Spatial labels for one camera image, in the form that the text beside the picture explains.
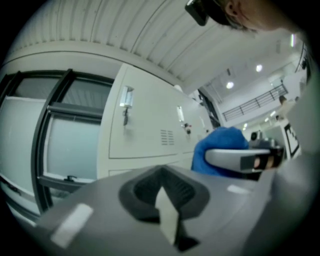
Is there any blue microfibre cloth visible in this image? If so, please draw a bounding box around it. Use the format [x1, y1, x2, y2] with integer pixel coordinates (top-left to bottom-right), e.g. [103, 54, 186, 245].
[191, 126, 250, 180]

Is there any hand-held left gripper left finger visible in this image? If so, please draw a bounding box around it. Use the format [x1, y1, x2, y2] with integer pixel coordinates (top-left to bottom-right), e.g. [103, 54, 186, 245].
[33, 164, 176, 256]

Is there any grey metal locker door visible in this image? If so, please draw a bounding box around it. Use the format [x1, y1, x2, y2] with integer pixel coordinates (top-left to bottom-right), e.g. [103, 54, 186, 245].
[108, 66, 181, 160]

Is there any person's right hand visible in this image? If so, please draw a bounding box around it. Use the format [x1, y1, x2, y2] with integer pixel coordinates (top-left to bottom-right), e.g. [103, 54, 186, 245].
[252, 156, 276, 171]

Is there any beige metal locker cabinet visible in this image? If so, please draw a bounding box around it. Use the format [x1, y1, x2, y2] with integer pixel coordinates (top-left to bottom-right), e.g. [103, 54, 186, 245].
[96, 62, 226, 181]

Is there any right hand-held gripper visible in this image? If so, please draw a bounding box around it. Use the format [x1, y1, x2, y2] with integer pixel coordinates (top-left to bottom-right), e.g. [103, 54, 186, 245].
[204, 121, 301, 181]

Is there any dark-framed frosted window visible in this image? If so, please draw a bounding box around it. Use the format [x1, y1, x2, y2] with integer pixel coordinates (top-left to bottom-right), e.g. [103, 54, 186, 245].
[0, 69, 116, 221]

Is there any person's grey shirt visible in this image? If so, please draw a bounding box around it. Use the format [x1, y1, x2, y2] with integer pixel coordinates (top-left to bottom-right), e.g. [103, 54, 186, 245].
[243, 94, 316, 256]

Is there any grey metal locker cabinet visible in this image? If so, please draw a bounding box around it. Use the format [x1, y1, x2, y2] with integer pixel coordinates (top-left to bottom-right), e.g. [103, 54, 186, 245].
[107, 88, 221, 179]

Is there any black head-worn camera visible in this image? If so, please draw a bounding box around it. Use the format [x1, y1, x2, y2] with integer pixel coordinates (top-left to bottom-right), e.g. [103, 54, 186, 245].
[184, 0, 235, 27]

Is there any person's head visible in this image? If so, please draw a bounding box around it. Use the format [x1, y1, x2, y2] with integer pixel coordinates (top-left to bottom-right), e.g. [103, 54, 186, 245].
[217, 0, 301, 33]

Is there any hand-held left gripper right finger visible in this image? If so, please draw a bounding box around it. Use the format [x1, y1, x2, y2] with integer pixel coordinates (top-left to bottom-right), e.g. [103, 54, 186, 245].
[161, 165, 273, 256]

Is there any black balcony railing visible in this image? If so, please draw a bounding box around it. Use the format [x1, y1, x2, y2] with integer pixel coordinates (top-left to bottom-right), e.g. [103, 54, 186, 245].
[221, 84, 287, 122]

